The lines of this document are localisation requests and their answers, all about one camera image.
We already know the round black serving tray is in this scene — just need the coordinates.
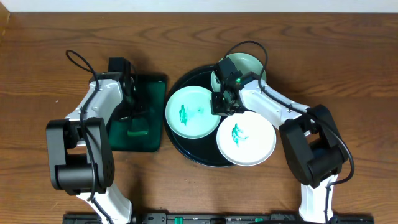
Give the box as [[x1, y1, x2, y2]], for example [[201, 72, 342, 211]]
[[164, 65, 234, 167]]

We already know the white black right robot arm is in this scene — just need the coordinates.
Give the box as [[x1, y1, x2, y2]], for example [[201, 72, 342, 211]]
[[211, 80, 354, 223]]

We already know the pale green plate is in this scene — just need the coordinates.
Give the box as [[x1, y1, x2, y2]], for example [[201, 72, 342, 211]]
[[210, 52, 263, 92]]

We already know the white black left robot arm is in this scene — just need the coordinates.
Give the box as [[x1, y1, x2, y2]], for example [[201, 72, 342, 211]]
[[46, 72, 133, 223]]

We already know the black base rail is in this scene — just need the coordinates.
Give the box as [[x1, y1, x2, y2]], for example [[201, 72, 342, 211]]
[[62, 212, 375, 224]]

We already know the black rectangular water tray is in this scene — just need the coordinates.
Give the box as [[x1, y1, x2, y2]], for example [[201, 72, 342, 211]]
[[107, 73, 167, 152]]

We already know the green scrub sponge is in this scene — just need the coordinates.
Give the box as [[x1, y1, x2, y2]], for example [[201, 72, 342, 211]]
[[127, 118, 149, 137]]

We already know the white plate with green stain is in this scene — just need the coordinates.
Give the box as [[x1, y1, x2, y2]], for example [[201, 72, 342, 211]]
[[216, 111, 276, 166]]

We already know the light green plate with stain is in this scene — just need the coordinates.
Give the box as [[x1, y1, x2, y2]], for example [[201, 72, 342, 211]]
[[165, 86, 221, 139]]

